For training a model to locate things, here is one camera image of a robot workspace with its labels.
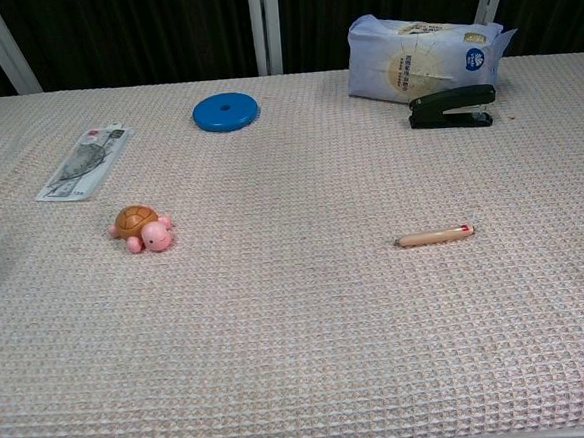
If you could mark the beige sausage stick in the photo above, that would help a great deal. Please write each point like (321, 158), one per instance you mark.
(433, 236)

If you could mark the black stapler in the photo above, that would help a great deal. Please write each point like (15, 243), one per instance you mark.
(452, 107)

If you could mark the flat clear plastic package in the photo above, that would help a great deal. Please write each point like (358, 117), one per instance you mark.
(83, 162)

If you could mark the pink orange turtle toy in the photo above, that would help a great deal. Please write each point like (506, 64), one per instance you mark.
(145, 228)

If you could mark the pink waffle-weave tablecloth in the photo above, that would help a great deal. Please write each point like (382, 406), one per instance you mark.
(297, 289)

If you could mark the white blue snack bag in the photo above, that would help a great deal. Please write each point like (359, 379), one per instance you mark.
(414, 62)

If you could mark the white slanted frame post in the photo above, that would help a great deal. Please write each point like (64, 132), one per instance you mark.
(6, 46)

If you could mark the dark curtain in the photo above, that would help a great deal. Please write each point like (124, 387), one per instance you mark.
(134, 34)

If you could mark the blue round disc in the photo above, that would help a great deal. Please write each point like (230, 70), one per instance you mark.
(225, 112)

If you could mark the white vertical frame post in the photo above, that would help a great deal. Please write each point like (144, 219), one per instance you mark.
(263, 28)

